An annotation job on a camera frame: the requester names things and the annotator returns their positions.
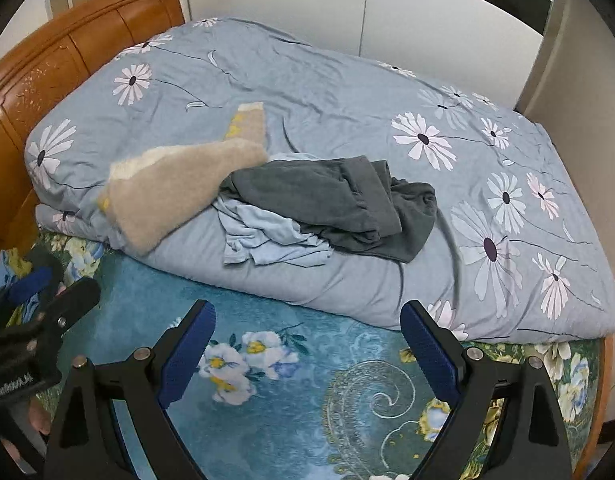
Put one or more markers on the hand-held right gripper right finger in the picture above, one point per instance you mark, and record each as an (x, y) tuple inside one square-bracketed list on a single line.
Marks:
[(432, 357)]

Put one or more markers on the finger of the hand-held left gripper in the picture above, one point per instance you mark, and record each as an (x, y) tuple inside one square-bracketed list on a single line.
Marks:
[(34, 280), (77, 296)]

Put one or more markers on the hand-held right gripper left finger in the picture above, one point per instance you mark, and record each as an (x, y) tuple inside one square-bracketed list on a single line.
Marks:
[(186, 357)]

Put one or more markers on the beige knitted sweater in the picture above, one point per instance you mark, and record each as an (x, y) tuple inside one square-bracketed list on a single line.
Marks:
[(177, 185)]

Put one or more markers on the person's left hand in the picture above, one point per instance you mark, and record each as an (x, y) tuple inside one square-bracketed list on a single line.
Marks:
[(38, 417)]

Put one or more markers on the teal floral bedsheet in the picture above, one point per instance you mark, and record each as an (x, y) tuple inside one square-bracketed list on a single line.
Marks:
[(137, 300)]

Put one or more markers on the light blue garment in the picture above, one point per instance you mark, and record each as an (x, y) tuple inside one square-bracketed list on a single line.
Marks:
[(267, 237)]

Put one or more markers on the dark grey garment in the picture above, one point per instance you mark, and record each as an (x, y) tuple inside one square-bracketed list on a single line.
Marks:
[(312, 195)]

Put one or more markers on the wooden headboard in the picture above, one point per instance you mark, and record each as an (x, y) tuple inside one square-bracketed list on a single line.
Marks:
[(62, 50)]

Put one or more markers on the grey-blue daisy print duvet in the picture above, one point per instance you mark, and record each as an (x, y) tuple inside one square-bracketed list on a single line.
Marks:
[(337, 100)]

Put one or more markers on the white wardrobe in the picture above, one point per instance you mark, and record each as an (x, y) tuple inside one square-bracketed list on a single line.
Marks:
[(287, 5)]

